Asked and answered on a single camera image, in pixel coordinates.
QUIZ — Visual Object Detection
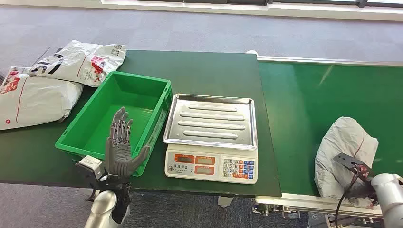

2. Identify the white electronic scale steel tray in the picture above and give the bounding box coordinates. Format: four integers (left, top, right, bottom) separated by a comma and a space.
163, 93, 259, 185

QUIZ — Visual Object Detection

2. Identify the white mailer package red print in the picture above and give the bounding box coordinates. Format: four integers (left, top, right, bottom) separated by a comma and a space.
0, 66, 84, 131

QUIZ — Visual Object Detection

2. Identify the green plastic crate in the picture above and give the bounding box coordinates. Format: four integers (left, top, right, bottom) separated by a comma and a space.
55, 71, 173, 178

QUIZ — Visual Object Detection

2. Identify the white mailer package black print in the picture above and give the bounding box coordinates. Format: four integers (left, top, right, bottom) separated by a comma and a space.
28, 40, 127, 88

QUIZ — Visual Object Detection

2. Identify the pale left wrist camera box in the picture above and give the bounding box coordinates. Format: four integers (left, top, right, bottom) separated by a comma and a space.
78, 155, 104, 180

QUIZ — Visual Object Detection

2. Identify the green conveyor belt aluminium frame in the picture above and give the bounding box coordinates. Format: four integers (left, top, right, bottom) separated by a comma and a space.
245, 50, 403, 228

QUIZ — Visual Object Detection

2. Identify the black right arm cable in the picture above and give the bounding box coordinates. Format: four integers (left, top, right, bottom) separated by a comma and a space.
334, 166, 362, 228

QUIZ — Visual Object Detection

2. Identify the white table foot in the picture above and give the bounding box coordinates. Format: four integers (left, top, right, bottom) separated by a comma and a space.
218, 196, 234, 209

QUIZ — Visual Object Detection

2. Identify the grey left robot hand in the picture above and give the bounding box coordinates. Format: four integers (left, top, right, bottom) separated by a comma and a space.
105, 107, 151, 178

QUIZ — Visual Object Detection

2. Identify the grey plastic mailer package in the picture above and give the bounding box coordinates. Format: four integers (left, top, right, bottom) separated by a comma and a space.
314, 116, 379, 209

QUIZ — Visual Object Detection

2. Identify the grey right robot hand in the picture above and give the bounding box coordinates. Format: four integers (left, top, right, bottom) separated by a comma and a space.
345, 183, 379, 208

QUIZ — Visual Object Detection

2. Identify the black right wrist bracket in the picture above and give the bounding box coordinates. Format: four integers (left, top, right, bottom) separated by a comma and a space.
333, 152, 374, 185

